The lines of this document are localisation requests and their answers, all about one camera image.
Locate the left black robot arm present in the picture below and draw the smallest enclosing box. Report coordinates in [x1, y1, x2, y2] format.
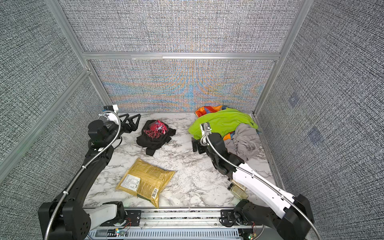
[38, 110, 141, 240]

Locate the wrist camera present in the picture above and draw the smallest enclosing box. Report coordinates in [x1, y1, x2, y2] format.
[103, 105, 119, 114]
[201, 123, 212, 135]

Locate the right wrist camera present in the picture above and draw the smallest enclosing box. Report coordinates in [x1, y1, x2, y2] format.
[201, 123, 212, 135]

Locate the white vented cable duct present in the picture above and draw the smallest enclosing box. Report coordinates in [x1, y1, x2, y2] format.
[86, 229, 241, 240]

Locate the pink red patterned cloth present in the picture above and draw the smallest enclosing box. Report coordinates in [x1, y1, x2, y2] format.
[144, 120, 169, 140]

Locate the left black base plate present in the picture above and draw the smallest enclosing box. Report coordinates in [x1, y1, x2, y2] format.
[101, 210, 142, 228]

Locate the aluminium front rail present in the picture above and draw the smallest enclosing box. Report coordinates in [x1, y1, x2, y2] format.
[80, 206, 256, 230]

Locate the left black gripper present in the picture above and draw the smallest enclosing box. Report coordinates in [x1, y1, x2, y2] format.
[104, 112, 139, 146]

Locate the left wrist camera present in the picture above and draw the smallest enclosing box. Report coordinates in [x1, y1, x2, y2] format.
[103, 105, 119, 114]

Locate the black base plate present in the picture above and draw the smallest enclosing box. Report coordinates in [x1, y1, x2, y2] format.
[219, 210, 243, 228]
[101, 210, 142, 228]

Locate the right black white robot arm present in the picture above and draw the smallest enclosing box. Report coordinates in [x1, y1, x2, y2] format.
[192, 133, 314, 240]

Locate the black cloth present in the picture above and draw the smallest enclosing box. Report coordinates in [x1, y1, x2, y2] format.
[137, 120, 176, 156]

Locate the grey cloth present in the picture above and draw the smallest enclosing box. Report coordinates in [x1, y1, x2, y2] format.
[223, 123, 261, 161]

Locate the lower small glass bottle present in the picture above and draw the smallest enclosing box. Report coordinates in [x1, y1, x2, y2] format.
[228, 183, 249, 200]

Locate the upper small glass bottle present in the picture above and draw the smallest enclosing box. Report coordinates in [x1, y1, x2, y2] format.
[231, 180, 247, 192]

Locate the yellow snack bag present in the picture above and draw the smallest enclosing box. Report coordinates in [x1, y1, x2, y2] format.
[116, 158, 175, 208]

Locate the orange multicolour cloth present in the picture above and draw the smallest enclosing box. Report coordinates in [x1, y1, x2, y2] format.
[195, 105, 227, 118]

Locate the small glass bottle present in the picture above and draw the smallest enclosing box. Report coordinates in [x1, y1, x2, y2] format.
[228, 183, 249, 200]
[231, 180, 247, 192]

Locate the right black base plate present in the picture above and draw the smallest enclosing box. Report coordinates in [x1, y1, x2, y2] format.
[219, 210, 243, 228]

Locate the lime green cloth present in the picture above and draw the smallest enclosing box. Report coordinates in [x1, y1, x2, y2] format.
[188, 108, 259, 140]

